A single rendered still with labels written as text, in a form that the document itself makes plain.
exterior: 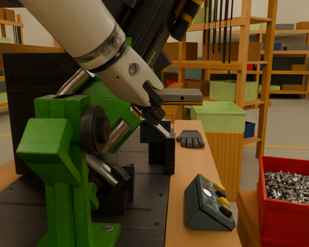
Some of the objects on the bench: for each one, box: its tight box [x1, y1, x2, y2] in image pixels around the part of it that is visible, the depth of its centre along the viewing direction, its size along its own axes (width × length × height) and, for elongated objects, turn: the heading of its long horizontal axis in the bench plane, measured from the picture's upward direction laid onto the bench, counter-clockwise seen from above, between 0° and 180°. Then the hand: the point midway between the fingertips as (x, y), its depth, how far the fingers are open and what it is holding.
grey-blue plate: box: [140, 119, 171, 164], centre depth 89 cm, size 10×2×14 cm, turn 85°
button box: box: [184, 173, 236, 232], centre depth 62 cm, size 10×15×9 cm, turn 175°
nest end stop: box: [107, 173, 131, 198], centre depth 63 cm, size 4×7×6 cm, turn 175°
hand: (153, 112), depth 54 cm, fingers closed
